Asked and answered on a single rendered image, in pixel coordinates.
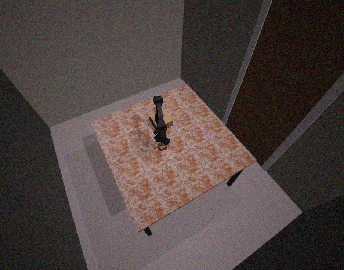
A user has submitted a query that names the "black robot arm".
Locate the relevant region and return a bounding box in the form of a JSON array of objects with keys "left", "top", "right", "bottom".
[{"left": 153, "top": 95, "right": 167, "bottom": 142}]

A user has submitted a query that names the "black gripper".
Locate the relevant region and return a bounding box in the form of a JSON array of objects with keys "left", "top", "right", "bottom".
[{"left": 154, "top": 129, "right": 170, "bottom": 145}]

